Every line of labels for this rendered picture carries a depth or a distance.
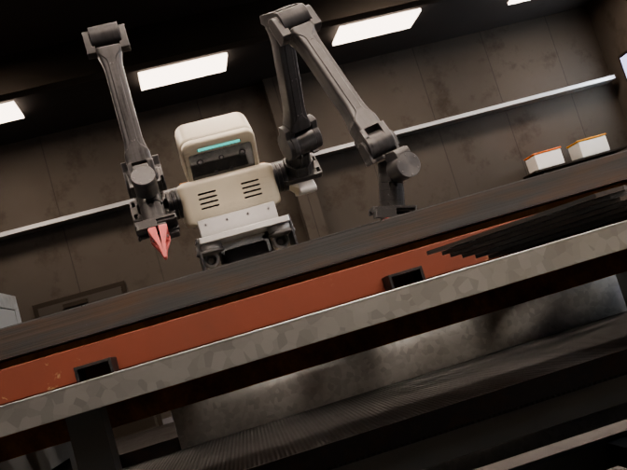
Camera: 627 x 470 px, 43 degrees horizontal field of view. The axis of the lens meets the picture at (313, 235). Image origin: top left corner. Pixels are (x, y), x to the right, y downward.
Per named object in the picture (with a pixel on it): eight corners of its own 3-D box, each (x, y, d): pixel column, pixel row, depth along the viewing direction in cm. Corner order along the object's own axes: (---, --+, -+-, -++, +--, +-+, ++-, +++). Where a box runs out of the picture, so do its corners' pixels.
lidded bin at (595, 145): (599, 156, 1297) (593, 140, 1300) (612, 149, 1255) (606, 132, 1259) (570, 164, 1288) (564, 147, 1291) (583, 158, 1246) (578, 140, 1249)
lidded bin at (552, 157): (555, 168, 1282) (550, 152, 1285) (566, 162, 1242) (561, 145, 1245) (528, 175, 1273) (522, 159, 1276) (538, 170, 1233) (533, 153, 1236)
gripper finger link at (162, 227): (173, 247, 186) (164, 216, 191) (143, 255, 184) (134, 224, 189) (177, 263, 191) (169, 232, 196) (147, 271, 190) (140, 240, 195)
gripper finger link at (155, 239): (183, 244, 186) (174, 214, 191) (153, 253, 185) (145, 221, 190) (188, 260, 192) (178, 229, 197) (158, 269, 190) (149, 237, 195)
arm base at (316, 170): (313, 158, 237) (274, 168, 235) (312, 136, 231) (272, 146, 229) (323, 176, 231) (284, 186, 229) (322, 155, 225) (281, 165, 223)
